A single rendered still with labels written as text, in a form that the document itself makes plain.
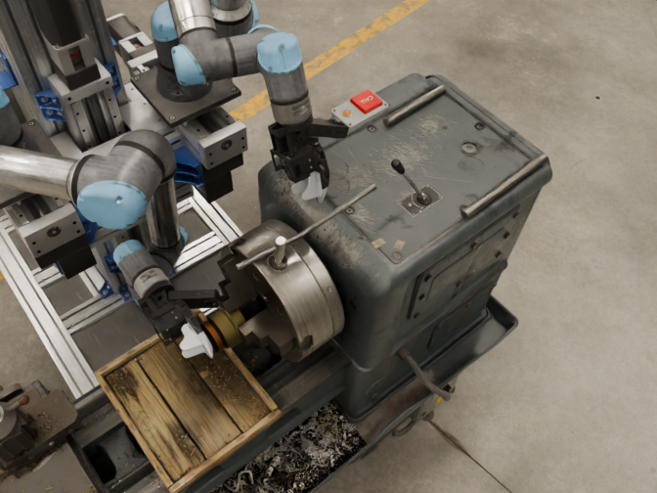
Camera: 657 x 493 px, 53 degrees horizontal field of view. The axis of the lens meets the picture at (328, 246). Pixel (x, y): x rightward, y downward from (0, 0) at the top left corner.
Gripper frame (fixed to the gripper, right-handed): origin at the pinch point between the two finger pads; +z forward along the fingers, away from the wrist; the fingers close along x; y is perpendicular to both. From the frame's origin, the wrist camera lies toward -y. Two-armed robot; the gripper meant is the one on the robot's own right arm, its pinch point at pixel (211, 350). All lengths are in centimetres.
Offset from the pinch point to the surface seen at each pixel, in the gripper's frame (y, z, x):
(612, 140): -248, -32, -109
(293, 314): -16.3, 8.1, 10.1
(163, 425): 15.7, -0.1, -19.9
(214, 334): -2.0, -1.6, 2.9
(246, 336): -7.6, 2.6, 2.0
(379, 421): -37, 22, -55
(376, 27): -208, -173, -108
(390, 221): -44.8, 5.1, 16.9
